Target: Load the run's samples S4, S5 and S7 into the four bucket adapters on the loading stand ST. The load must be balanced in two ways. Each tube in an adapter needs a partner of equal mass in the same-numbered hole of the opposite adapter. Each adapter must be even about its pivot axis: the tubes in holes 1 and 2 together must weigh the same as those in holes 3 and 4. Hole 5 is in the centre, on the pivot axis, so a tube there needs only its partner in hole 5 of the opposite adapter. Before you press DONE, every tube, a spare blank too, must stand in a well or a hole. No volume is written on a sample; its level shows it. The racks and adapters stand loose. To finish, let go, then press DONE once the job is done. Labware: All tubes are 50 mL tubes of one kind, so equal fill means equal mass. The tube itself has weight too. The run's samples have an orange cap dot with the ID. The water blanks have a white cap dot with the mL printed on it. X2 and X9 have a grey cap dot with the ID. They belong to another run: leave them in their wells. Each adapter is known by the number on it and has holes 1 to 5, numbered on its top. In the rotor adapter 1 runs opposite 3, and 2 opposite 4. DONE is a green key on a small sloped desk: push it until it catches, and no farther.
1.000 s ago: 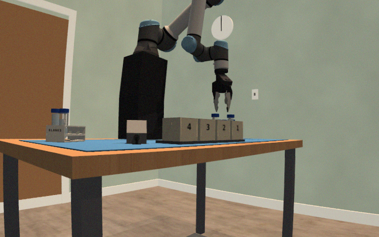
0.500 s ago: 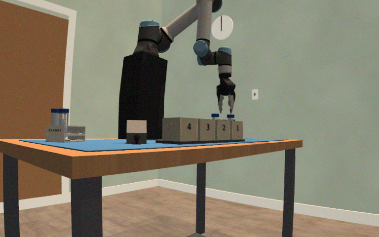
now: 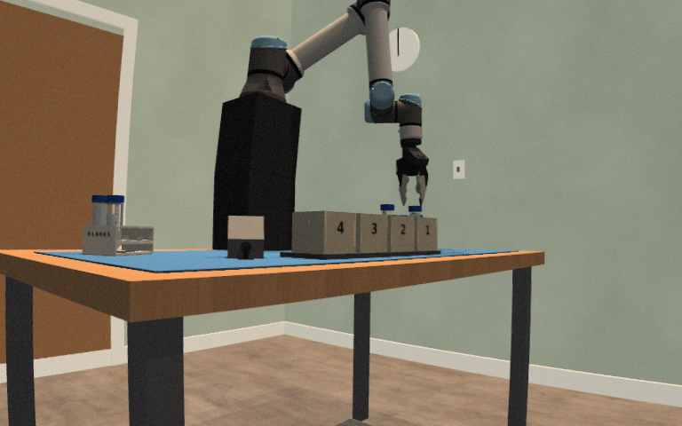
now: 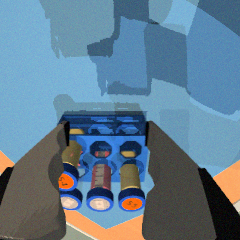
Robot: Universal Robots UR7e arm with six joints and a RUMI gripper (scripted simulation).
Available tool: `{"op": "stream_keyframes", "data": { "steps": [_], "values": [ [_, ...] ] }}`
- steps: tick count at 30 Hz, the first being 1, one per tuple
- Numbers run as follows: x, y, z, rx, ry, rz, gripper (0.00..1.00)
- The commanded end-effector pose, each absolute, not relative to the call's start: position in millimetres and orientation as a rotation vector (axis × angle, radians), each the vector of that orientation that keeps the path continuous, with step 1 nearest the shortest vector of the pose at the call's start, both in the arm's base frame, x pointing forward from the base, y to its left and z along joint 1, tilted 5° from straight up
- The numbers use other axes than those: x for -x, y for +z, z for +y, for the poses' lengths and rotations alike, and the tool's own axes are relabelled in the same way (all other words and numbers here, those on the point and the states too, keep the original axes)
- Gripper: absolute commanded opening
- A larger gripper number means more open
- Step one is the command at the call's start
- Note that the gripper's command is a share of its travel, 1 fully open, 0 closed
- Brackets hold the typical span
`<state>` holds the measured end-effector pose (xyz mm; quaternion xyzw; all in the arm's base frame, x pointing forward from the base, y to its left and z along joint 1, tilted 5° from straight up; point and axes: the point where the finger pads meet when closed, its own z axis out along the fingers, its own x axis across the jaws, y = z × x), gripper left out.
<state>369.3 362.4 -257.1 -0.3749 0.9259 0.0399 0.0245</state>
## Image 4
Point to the sample tube with dark blue cap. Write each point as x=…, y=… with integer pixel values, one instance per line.
x=131, y=197
x=71, y=160

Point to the blue tube rack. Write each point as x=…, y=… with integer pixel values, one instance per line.
x=108, y=133

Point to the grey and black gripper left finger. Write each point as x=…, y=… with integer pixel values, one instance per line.
x=30, y=206

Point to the blue bench mat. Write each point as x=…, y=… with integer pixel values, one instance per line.
x=177, y=62

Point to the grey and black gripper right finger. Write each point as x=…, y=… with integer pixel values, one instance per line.
x=185, y=203

